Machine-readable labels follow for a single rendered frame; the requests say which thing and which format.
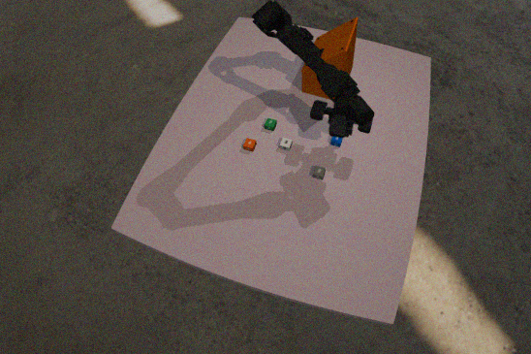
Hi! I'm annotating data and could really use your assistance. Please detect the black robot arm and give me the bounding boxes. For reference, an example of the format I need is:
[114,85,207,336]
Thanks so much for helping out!
[252,0,375,138]

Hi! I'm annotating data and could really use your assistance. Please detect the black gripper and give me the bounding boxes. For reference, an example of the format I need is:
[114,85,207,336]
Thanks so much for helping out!
[310,100,373,134]

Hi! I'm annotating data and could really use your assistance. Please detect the blue block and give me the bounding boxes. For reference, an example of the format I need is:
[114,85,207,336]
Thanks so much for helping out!
[331,136,343,146]

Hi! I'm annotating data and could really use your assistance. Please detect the green block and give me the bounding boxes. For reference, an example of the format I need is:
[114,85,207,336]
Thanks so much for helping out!
[265,118,277,131]

